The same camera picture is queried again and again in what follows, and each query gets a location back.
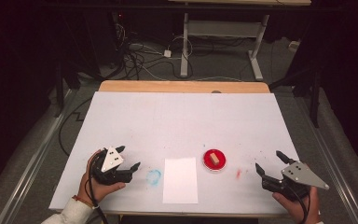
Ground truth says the white paper sheet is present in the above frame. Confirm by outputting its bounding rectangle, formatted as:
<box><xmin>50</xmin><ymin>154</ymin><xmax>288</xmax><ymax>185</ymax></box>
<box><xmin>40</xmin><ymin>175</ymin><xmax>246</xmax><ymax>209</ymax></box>
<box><xmin>162</xmin><ymin>157</ymin><xmax>200</xmax><ymax>205</ymax></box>

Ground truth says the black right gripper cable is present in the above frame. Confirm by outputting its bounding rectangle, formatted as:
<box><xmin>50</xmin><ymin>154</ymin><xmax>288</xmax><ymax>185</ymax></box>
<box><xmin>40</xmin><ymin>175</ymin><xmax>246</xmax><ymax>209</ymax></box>
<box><xmin>287</xmin><ymin>183</ymin><xmax>312</xmax><ymax>224</ymax></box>

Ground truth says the person's left hand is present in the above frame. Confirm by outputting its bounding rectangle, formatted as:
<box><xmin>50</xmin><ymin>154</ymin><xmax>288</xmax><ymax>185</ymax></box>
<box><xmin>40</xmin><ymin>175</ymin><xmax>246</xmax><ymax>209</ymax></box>
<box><xmin>76</xmin><ymin>149</ymin><xmax>127</xmax><ymax>206</ymax></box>

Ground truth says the person's right hand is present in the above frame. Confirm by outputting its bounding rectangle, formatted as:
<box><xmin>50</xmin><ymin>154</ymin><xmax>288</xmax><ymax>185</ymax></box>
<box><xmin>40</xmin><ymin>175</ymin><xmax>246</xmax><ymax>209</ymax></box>
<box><xmin>271</xmin><ymin>186</ymin><xmax>323</xmax><ymax>224</ymax></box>

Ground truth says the red round dish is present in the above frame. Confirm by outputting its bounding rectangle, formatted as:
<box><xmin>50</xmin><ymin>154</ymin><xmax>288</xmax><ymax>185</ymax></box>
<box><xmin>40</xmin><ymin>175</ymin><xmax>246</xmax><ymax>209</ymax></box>
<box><xmin>202</xmin><ymin>148</ymin><xmax>227</xmax><ymax>173</ymax></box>

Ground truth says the black floor cable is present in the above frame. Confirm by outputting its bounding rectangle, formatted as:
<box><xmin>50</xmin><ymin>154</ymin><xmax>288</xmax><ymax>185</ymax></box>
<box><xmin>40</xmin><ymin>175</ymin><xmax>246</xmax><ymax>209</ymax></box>
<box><xmin>58</xmin><ymin>97</ymin><xmax>93</xmax><ymax>158</ymax></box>

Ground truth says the white box on floor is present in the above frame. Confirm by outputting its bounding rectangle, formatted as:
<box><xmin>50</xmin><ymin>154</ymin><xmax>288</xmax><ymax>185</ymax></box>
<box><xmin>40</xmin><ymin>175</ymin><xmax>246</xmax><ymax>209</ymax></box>
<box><xmin>288</xmin><ymin>40</ymin><xmax>301</xmax><ymax>53</ymax></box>

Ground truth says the white metal desk frame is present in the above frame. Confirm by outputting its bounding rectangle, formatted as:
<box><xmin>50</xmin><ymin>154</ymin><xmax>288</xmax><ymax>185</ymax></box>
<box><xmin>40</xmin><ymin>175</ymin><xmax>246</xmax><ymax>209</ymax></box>
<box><xmin>179</xmin><ymin>12</ymin><xmax>270</xmax><ymax>82</ymax></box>

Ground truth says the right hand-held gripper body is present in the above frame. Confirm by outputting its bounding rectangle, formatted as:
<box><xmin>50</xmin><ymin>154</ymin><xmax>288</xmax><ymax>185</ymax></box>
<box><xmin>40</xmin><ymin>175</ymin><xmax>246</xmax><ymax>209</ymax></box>
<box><xmin>261</xmin><ymin>161</ymin><xmax>330</xmax><ymax>201</ymax></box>

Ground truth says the white board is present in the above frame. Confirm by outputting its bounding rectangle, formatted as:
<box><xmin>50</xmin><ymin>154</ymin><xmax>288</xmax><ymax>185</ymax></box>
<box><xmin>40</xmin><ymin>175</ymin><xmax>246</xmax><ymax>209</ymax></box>
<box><xmin>48</xmin><ymin>91</ymin><xmax>300</xmax><ymax>218</ymax></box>

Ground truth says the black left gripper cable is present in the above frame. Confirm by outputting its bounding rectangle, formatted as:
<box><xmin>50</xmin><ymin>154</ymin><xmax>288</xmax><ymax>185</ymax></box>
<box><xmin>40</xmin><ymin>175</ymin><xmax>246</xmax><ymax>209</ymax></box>
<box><xmin>86</xmin><ymin>153</ymin><xmax>110</xmax><ymax>224</ymax></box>

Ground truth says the aluminium floor rail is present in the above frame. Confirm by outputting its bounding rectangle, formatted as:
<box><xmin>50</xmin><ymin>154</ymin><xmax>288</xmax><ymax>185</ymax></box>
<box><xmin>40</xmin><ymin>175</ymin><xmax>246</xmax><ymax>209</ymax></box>
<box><xmin>293</xmin><ymin>92</ymin><xmax>358</xmax><ymax>224</ymax></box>
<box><xmin>0</xmin><ymin>89</ymin><xmax>77</xmax><ymax>224</ymax></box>

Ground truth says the tangle of floor cables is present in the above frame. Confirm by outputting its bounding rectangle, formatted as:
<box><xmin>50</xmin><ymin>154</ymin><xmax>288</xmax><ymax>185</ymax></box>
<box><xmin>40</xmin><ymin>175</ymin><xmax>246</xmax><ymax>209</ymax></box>
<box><xmin>113</xmin><ymin>22</ymin><xmax>215</xmax><ymax>81</ymax></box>

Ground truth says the red cord bracelet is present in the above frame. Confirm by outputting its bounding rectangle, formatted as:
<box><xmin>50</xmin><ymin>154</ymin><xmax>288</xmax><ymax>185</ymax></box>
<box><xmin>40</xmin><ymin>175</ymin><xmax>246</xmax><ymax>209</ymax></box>
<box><xmin>72</xmin><ymin>194</ymin><xmax>100</xmax><ymax>210</ymax></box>

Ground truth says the wooden table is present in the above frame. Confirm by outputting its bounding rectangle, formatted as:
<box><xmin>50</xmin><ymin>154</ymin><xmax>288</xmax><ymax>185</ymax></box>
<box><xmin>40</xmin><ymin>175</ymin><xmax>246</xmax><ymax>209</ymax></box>
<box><xmin>98</xmin><ymin>79</ymin><xmax>271</xmax><ymax>94</ymax></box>

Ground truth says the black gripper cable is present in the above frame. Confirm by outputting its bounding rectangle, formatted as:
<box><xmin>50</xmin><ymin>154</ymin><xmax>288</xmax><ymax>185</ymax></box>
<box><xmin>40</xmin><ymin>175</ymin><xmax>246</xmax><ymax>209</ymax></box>
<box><xmin>287</xmin><ymin>183</ymin><xmax>312</xmax><ymax>224</ymax></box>
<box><xmin>86</xmin><ymin>153</ymin><xmax>110</xmax><ymax>224</ymax></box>

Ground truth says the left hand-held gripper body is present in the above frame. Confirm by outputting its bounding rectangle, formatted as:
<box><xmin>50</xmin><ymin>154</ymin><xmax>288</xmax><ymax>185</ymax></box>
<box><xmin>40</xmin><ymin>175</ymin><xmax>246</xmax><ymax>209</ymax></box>
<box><xmin>90</xmin><ymin>146</ymin><xmax>134</xmax><ymax>187</ymax></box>

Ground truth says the dark metal stand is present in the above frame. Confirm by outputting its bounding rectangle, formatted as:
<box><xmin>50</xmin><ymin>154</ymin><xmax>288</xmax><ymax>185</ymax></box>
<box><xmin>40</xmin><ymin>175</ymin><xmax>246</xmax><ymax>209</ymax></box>
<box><xmin>53</xmin><ymin>59</ymin><xmax>68</xmax><ymax>119</ymax></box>
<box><xmin>268</xmin><ymin>60</ymin><xmax>323</xmax><ymax>129</ymax></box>

